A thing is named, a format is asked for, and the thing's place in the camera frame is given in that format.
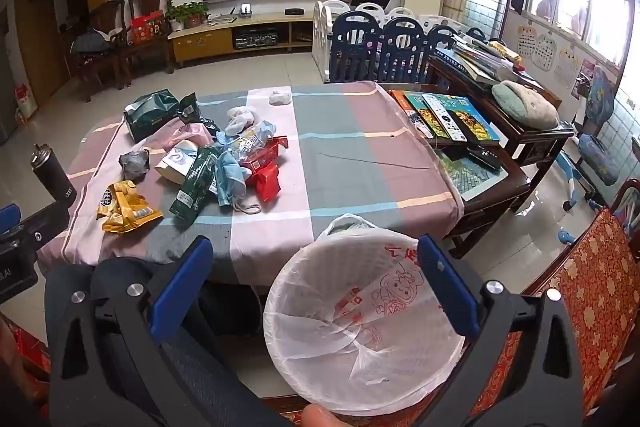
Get plaid tablecloth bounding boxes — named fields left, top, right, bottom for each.
left=37, top=81, right=463, bottom=288

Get black audio receiver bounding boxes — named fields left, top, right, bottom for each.
left=232, top=28, right=280, bottom=49

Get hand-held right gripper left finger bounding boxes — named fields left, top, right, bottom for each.
left=47, top=236, right=214, bottom=427

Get yellow snack packet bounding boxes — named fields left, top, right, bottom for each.
left=96, top=181, right=164, bottom=234

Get long dark green packet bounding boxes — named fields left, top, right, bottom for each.
left=169, top=147, right=221, bottom=228

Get dark wooden coffee table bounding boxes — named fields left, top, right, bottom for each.
left=380, top=57, right=576, bottom=258

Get yellow wooden tv cabinet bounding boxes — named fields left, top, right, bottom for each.
left=167, top=12, right=321, bottom=62

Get dark wooden chair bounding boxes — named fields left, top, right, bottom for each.
left=62, top=0, right=128, bottom=102
left=127, top=0, right=173, bottom=75

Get white mesh bin with bag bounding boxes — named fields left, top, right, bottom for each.
left=263, top=213, right=468, bottom=418

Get red paper bag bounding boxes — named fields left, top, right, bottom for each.
left=14, top=83, right=38, bottom=118

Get potted green plant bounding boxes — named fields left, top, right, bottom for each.
left=167, top=2, right=208, bottom=32

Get person's dark trouser leg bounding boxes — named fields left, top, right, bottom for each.
left=45, top=257, right=296, bottom=427

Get small dark green packet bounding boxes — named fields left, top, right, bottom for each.
left=177, top=93, right=202, bottom=124

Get red gift box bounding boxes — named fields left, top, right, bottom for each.
left=131, top=10, right=166, bottom=45

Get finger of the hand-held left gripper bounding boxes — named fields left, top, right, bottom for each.
left=0, top=202, right=76, bottom=254

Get wall posters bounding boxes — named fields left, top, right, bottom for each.
left=515, top=24, right=581, bottom=88

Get grey crumpled plastic bag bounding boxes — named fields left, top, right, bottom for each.
left=118, top=150, right=152, bottom=182

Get blue face mask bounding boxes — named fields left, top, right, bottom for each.
left=215, top=151, right=262, bottom=215

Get grey green cushion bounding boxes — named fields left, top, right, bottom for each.
left=491, top=81, right=560, bottom=130

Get clear blue bread wrapper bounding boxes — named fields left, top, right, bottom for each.
left=220, top=121, right=278, bottom=165

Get orange picture book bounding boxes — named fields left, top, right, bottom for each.
left=390, top=89, right=436, bottom=138

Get black thermos bottle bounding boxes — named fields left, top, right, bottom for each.
left=31, top=143, right=76, bottom=209

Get red floral sofa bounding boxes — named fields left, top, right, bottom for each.
left=470, top=179, right=640, bottom=427

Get dark bag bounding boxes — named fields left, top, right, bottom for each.
left=70, top=29, right=113, bottom=58

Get white remote control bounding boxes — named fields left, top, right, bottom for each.
left=422, top=94, right=466, bottom=142

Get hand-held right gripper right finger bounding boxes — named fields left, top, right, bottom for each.
left=415, top=234, right=583, bottom=427

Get pink plastic bag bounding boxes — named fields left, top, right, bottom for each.
left=150, top=123, right=216, bottom=158

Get blue and white baby fence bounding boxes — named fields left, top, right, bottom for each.
left=312, top=0, right=486, bottom=82

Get red striped carton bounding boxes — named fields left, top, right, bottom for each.
left=240, top=136, right=289, bottom=170

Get person's right hand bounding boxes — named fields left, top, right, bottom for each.
left=300, top=404, right=353, bottom=427

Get white crumpled plastic bag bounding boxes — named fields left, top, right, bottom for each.
left=225, top=104, right=261, bottom=135

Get blue office chair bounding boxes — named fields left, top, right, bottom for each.
left=560, top=66, right=621, bottom=212

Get stack of books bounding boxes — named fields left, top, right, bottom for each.
left=435, top=34, right=526, bottom=85

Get dark green tissue pack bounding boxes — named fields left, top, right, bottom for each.
left=123, top=88, right=181, bottom=142

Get red packet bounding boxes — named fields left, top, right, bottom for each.
left=248, top=162, right=282, bottom=202

